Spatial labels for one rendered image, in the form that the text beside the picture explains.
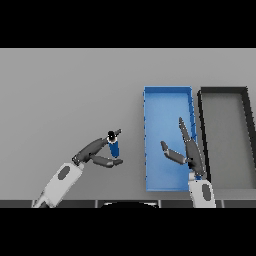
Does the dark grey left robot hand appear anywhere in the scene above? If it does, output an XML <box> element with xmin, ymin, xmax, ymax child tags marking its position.
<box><xmin>71</xmin><ymin>128</ymin><xmax>124</xmax><ymax>169</ymax></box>

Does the dark grey bin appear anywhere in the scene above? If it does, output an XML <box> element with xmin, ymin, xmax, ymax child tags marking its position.
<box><xmin>196</xmin><ymin>86</ymin><xmax>256</xmax><ymax>190</ymax></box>

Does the blue pipe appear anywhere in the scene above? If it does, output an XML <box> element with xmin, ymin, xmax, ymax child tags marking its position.
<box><xmin>106</xmin><ymin>130</ymin><xmax>121</xmax><ymax>159</ymax></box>

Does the blue bin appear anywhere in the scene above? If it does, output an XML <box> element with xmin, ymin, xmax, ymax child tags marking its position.
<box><xmin>142</xmin><ymin>85</ymin><xmax>199</xmax><ymax>193</ymax></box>

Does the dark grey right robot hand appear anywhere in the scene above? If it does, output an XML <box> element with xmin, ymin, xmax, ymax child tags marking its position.
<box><xmin>160</xmin><ymin>116</ymin><xmax>207</xmax><ymax>179</ymax></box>

